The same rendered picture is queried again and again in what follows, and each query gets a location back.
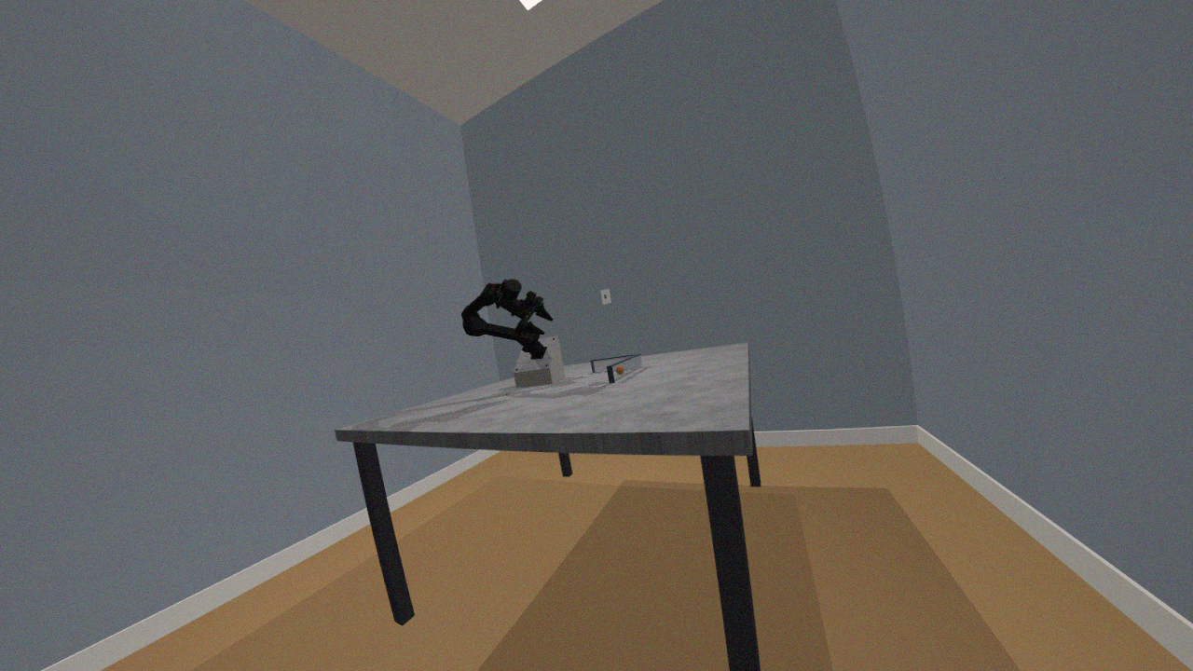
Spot clear blue-grey l-shaped low wall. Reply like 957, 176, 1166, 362
597, 353, 639, 383

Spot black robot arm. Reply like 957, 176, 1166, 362
460, 279, 548, 361

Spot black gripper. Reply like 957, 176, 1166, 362
509, 296, 554, 336

